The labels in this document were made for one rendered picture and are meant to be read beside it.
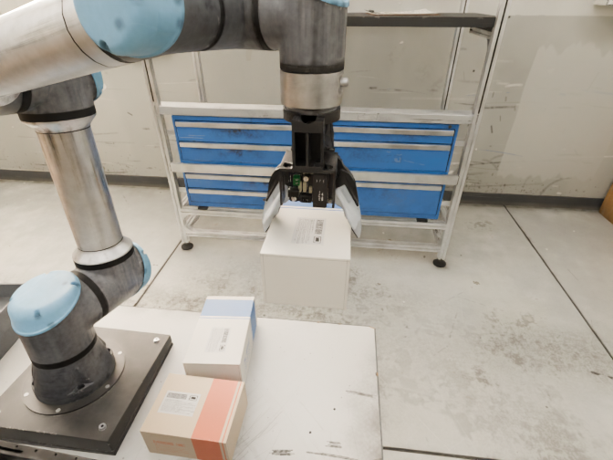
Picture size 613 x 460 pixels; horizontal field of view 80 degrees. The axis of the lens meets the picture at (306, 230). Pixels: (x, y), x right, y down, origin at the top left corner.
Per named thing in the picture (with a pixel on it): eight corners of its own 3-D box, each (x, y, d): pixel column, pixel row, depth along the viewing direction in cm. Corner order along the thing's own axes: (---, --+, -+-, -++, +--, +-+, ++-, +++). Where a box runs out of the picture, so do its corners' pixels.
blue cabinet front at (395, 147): (316, 211, 221) (317, 119, 191) (437, 218, 214) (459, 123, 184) (316, 214, 219) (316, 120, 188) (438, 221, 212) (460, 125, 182)
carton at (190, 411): (149, 452, 69) (139, 431, 65) (176, 394, 79) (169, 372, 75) (230, 464, 67) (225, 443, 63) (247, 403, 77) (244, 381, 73)
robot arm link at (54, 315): (12, 351, 70) (-17, 297, 63) (75, 308, 81) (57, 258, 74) (54, 374, 66) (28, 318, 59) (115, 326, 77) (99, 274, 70)
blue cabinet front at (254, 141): (190, 204, 229) (171, 114, 198) (303, 211, 222) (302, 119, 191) (188, 206, 226) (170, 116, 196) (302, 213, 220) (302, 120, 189)
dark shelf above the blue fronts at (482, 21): (257, 23, 209) (257, 12, 205) (473, 25, 197) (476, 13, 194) (236, 29, 171) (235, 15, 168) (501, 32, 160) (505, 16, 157)
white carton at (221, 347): (212, 320, 97) (207, 296, 92) (257, 321, 96) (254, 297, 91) (190, 389, 80) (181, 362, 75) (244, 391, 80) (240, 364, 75)
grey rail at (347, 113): (161, 109, 204) (159, 101, 201) (473, 120, 188) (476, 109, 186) (153, 114, 196) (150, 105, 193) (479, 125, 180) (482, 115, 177)
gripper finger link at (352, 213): (358, 256, 52) (322, 207, 49) (357, 233, 57) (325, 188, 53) (377, 246, 51) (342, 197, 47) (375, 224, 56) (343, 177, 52)
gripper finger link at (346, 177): (339, 216, 54) (306, 171, 50) (339, 210, 55) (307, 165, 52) (367, 202, 52) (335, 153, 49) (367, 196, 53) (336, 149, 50)
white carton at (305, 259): (285, 229, 70) (284, 186, 65) (348, 233, 69) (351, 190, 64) (264, 302, 53) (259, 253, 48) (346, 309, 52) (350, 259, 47)
